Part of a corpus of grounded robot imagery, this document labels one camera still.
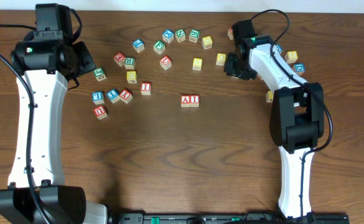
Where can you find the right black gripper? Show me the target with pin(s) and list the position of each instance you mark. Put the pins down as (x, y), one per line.
(233, 66)

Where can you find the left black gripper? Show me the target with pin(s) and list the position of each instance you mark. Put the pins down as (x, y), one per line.
(84, 58)

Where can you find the red i block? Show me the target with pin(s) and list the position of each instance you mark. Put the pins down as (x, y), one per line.
(194, 100)
(146, 88)

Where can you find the red A block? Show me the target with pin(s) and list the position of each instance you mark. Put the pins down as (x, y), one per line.
(185, 100)

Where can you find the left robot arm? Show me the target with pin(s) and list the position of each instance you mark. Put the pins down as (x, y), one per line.
(36, 190)

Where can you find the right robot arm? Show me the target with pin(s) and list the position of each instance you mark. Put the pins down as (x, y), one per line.
(297, 117)

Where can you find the yellow O block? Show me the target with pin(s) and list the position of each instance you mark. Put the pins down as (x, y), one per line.
(221, 59)

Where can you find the red W block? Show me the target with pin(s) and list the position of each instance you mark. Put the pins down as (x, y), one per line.
(230, 34)

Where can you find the yellow block top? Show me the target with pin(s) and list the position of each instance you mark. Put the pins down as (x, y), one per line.
(207, 42)

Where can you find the yellow S block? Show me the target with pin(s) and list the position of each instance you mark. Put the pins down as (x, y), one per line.
(197, 64)

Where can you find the yellow block lower right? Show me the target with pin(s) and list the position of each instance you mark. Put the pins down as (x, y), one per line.
(269, 97)

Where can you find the blue D block upper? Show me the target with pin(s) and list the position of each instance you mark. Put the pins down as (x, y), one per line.
(279, 49)

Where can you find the blue d block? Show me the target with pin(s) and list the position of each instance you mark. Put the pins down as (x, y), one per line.
(279, 49)
(299, 68)

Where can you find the green B block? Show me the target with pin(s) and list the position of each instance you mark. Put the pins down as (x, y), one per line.
(194, 35)

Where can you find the yellow 8 block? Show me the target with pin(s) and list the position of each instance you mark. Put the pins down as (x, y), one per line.
(291, 57)

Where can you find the green J block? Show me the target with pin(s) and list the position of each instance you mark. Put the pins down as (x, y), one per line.
(99, 74)

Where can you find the blue D block right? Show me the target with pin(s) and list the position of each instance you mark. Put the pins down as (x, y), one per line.
(299, 68)

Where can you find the green N block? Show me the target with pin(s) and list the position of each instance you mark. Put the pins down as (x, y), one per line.
(180, 35)

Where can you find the blue L block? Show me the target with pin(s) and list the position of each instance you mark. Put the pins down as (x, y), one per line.
(98, 98)

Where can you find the red U block centre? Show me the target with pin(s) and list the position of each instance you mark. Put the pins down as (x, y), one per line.
(165, 62)

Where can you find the red u block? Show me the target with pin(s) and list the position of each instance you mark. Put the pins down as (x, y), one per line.
(100, 112)
(165, 62)

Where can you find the blue X block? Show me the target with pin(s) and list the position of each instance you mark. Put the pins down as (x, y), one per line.
(168, 36)

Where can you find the green F block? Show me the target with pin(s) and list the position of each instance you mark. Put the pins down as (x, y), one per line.
(159, 47)

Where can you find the green R block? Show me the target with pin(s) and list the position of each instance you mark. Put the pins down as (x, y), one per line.
(130, 63)

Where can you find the red U block left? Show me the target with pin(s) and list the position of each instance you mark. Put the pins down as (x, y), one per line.
(100, 112)

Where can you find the yellow block left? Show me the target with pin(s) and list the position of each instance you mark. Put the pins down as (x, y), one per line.
(131, 76)

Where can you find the blue P block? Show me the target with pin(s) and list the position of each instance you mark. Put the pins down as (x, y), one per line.
(138, 45)

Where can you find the red Y block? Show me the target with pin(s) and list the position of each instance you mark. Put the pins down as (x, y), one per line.
(126, 96)

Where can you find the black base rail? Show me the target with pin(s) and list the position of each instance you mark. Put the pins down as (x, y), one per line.
(253, 217)

